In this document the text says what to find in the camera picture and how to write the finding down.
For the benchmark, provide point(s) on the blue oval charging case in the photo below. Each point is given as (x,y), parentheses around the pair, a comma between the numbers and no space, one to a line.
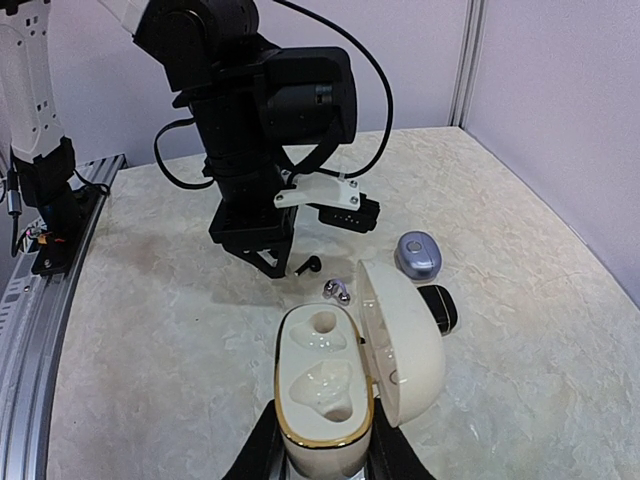
(418,256)

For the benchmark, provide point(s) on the left aluminium frame post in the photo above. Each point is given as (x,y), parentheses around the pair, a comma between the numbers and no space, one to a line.
(468,62)

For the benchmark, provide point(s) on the black charging case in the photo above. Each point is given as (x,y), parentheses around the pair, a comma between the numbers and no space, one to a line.
(442,307)

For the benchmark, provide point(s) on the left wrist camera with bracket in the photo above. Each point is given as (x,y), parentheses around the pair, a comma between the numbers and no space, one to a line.
(340,203)

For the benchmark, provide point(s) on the cream earbud charging case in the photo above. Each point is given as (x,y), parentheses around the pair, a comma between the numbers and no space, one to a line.
(336,372)

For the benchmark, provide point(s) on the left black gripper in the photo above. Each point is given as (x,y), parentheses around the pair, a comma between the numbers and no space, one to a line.
(247,219)

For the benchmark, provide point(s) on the silver clip earbud right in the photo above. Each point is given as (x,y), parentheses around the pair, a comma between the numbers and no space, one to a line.
(342,294)

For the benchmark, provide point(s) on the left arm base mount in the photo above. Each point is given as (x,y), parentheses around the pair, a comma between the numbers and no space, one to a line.
(64,199)

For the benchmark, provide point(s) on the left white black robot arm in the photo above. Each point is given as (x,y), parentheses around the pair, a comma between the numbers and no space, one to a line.
(264,113)

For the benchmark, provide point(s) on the silver clip earbud left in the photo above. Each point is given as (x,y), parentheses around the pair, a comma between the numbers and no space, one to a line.
(330,289)

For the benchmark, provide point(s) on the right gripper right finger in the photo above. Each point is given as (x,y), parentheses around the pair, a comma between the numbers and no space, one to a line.
(390,455)

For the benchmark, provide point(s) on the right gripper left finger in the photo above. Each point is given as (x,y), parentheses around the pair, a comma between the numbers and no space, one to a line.
(263,456)

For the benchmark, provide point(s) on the aluminium front rail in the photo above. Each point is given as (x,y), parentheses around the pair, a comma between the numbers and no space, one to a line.
(34,316)

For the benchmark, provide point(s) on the silver clip earbud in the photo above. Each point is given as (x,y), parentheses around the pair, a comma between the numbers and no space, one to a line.
(330,289)
(342,294)

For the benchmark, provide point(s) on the black earbud right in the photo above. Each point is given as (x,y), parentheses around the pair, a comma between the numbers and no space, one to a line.
(312,264)

